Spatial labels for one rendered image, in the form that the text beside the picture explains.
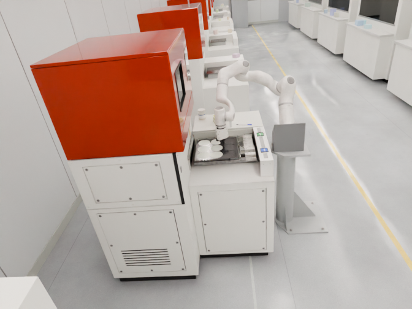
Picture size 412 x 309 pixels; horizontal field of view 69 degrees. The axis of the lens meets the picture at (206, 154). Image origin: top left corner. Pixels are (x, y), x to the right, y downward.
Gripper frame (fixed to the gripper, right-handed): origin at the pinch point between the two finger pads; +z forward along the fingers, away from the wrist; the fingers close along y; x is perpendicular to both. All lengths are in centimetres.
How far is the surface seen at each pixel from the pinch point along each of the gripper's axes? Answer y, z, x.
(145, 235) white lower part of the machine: -84, 37, -23
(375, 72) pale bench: 438, 70, 161
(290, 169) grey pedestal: 47, 29, -31
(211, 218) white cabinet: -33, 43, -31
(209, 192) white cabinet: -31.5, 16.5, -31.1
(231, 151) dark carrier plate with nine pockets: 0.9, 2.1, -12.1
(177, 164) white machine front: -55, -22, -40
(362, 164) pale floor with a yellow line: 186, 92, -6
